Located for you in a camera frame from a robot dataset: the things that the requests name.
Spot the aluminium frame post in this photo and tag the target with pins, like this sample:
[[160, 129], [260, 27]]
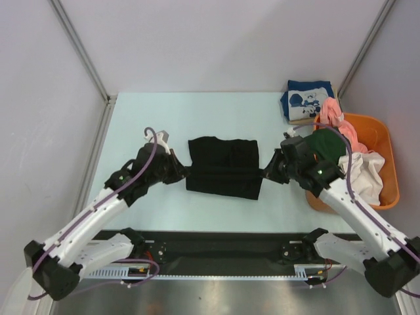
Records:
[[80, 50], [381, 18]]

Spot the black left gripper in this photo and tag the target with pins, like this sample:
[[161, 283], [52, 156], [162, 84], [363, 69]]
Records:
[[178, 170]]

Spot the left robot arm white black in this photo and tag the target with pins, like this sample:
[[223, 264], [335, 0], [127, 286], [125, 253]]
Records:
[[63, 260]]

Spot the left aluminium frame post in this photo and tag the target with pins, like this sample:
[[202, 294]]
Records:
[[80, 50]]

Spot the right aluminium frame post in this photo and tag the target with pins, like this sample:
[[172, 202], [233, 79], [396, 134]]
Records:
[[381, 18]]

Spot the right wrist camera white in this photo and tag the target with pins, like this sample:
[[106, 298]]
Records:
[[290, 133]]

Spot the folded beige t-shirt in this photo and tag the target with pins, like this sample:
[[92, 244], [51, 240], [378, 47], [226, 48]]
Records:
[[302, 121]]

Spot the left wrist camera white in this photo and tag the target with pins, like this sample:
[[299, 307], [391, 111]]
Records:
[[161, 139]]

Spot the orange plastic basket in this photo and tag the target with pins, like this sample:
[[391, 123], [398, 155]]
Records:
[[375, 136]]

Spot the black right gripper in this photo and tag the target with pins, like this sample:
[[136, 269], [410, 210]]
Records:
[[275, 167]]

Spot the slotted cable duct rail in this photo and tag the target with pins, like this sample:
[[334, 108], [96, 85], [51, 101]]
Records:
[[224, 270]]

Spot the folded blue Mickey t-shirt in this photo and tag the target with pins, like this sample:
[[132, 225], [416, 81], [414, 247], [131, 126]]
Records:
[[303, 86]]

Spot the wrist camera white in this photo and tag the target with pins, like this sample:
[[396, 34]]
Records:
[[161, 139], [290, 133]]

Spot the pink t-shirt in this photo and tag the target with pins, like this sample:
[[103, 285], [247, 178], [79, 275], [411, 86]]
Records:
[[332, 115]]

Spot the black t-shirt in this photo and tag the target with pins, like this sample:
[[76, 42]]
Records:
[[224, 167]]

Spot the white t-shirt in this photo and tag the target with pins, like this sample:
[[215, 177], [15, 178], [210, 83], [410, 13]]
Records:
[[364, 176]]

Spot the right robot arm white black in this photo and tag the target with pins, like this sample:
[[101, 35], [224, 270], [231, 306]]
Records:
[[386, 257]]

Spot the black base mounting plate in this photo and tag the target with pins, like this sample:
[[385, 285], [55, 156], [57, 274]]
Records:
[[222, 247]]

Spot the dark green t-shirt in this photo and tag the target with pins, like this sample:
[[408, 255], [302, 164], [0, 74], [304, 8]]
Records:
[[327, 145]]

